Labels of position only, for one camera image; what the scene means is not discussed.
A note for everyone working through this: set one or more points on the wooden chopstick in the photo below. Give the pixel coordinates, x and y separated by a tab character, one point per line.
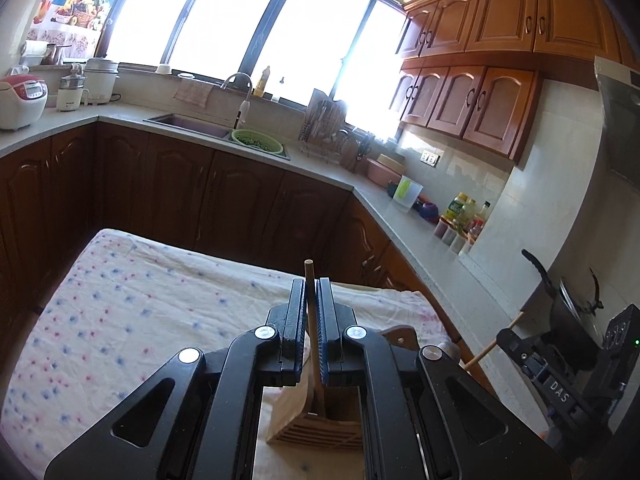
310	285
479	356

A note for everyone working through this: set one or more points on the clear pitcher with green lid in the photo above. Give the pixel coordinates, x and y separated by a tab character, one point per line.
406	194

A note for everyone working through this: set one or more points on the large white rice cooker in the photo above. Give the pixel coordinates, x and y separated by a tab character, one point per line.
101	82

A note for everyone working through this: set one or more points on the pink basin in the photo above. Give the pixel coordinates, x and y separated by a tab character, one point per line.
382	172

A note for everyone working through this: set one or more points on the chrome kitchen faucet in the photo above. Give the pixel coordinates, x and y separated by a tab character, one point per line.
244	107

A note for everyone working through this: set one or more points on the checked dish cloth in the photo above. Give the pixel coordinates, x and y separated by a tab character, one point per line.
192	92

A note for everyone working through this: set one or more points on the wall power outlet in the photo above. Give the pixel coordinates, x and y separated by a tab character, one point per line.
430	158

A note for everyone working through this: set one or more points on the clear oil bottle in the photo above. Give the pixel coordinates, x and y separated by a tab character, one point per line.
470	215

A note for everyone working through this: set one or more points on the fruit wall poster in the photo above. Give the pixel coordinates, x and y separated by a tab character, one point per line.
75	5

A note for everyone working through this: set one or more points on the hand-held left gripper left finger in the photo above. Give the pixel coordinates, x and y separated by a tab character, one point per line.
296	322

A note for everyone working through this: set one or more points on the wooden upper cabinets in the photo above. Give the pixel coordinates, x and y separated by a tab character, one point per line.
500	25

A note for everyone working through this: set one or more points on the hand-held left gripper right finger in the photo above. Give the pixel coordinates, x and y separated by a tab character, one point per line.
324	330

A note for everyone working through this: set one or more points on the kitchen sink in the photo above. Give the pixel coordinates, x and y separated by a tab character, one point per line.
185	124

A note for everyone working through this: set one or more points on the kitchen window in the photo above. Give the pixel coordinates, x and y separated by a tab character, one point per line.
225	15

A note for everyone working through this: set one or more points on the steel range hood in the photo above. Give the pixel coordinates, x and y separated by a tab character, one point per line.
622	125

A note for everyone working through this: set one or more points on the white bowl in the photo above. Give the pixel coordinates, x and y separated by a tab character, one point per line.
163	68

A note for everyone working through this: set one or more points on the wooden knife block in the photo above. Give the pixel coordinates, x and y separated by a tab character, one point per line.
352	155

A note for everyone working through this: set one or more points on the wooden utensil holder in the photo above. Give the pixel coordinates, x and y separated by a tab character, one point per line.
320	435

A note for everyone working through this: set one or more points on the dark wooden lower cabinets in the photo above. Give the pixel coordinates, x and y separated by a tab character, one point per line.
175	195

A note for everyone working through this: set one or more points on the purple round container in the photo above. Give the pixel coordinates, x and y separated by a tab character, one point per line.
428	211

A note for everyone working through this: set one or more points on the floral dotted tablecloth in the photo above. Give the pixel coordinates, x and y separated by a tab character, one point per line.
125	310

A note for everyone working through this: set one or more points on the green colander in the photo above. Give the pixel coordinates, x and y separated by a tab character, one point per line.
257	141

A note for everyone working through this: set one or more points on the green label oil bottle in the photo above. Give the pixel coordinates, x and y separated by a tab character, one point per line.
455	210

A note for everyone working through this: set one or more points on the black wok with lid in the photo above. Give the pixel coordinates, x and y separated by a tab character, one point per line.
572	320

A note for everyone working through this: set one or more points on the yellow dish soap bottle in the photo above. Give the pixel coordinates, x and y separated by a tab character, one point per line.
261	84

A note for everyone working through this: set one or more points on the row of spice jars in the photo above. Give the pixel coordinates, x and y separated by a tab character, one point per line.
455	240

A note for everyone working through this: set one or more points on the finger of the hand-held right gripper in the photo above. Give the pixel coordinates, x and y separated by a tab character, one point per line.
515	342

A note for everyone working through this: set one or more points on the red and white rice cooker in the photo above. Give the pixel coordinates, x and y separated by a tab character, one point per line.
22	102

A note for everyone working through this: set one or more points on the small white food steamer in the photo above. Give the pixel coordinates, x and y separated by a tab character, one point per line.
70	95

